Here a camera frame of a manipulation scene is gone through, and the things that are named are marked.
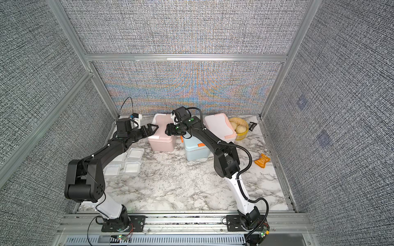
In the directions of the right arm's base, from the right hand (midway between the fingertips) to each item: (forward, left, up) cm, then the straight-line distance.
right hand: (167, 127), depth 90 cm
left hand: (0, +7, +1) cm, 7 cm away
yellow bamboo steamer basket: (+18, -45, -15) cm, 51 cm away
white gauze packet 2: (-18, +22, -17) cm, 33 cm away
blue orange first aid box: (-12, -16, -4) cm, 20 cm away
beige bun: (+7, -47, -10) cm, 48 cm away
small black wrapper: (+14, -57, -16) cm, 61 cm away
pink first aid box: (-7, +5, -5) cm, 10 cm away
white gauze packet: (-10, +21, -14) cm, 27 cm away
